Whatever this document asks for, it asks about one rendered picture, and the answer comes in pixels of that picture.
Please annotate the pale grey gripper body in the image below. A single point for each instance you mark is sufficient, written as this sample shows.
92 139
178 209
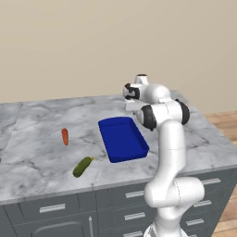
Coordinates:
133 105

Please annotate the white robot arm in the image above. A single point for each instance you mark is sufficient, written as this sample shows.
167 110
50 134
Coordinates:
171 154

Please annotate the blue rectangular tray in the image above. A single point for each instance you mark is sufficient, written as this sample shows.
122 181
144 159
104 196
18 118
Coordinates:
122 139

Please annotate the orange carrot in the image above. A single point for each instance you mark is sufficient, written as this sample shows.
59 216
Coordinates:
64 136

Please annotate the green zucchini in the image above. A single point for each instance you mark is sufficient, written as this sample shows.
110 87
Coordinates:
81 167

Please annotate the grey cupboard door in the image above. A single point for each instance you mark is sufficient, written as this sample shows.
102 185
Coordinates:
61 228

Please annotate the grey wide drawer front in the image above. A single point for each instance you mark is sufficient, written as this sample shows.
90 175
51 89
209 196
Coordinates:
27 209

